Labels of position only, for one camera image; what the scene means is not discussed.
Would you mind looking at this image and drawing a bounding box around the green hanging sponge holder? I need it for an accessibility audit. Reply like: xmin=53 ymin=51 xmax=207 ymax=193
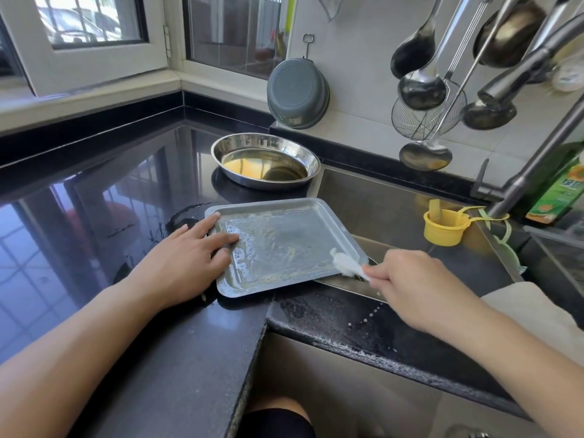
xmin=479 ymin=214 xmax=527 ymax=277

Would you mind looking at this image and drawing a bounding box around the person's left forearm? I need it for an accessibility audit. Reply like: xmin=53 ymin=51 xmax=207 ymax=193
xmin=0 ymin=282 xmax=161 ymax=438

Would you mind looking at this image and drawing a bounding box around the white dish rag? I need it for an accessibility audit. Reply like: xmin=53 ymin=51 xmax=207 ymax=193
xmin=481 ymin=282 xmax=584 ymax=366

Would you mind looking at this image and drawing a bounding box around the yellow-handled steel ladle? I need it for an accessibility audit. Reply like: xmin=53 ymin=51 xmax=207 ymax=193
xmin=398 ymin=0 xmax=521 ymax=173

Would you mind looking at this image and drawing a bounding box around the person's right hand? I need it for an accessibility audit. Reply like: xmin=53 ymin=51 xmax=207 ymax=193
xmin=361 ymin=249 xmax=480 ymax=341

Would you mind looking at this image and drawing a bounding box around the green dish soap bottle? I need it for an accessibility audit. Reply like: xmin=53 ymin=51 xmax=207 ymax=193
xmin=524 ymin=145 xmax=584 ymax=226

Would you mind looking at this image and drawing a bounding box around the person's left hand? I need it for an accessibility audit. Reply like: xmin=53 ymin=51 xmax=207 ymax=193
xmin=123 ymin=213 xmax=241 ymax=316

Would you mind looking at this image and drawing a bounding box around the white dish brush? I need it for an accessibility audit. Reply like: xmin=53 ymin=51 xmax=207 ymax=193
xmin=550 ymin=54 xmax=584 ymax=94

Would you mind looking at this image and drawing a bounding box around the yellow hanging sink cup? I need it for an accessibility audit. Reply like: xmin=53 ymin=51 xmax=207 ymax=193
xmin=422 ymin=198 xmax=510 ymax=248

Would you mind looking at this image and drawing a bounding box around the steel gooseneck faucet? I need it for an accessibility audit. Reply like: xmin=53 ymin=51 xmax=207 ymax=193
xmin=470 ymin=13 xmax=584 ymax=220

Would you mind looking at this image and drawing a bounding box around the white hanging cloth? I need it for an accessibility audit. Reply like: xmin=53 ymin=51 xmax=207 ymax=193
xmin=315 ymin=0 xmax=348 ymax=22

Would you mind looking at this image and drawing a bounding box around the rectangular steel tray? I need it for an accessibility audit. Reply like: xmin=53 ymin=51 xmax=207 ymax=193
xmin=204 ymin=196 xmax=370 ymax=299

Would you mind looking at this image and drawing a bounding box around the grey hanging basin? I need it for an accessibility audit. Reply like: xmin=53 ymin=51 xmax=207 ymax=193
xmin=266 ymin=57 xmax=332 ymax=130

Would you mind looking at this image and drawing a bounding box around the round steel basin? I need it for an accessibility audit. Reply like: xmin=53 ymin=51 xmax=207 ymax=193
xmin=210 ymin=132 xmax=322 ymax=192

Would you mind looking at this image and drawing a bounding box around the white cleaning brush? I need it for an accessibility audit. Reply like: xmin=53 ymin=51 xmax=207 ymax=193
xmin=330 ymin=249 xmax=374 ymax=285

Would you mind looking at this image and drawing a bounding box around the steel soup ladle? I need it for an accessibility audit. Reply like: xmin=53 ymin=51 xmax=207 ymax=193
xmin=397 ymin=0 xmax=480 ymax=112

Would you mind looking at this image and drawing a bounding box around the hanging steel ladles and skimmer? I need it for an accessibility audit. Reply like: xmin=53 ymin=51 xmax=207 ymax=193
xmin=391 ymin=0 xmax=448 ymax=81

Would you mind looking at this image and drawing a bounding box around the person's right forearm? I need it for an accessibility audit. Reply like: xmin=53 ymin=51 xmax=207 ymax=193
xmin=451 ymin=310 xmax=584 ymax=438

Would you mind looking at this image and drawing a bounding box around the stainless steel sink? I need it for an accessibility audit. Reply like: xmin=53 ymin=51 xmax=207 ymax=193
xmin=310 ymin=165 xmax=549 ymax=307

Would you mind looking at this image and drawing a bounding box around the orange-handled brass ladle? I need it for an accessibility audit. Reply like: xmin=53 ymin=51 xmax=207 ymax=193
xmin=473 ymin=0 xmax=549 ymax=69

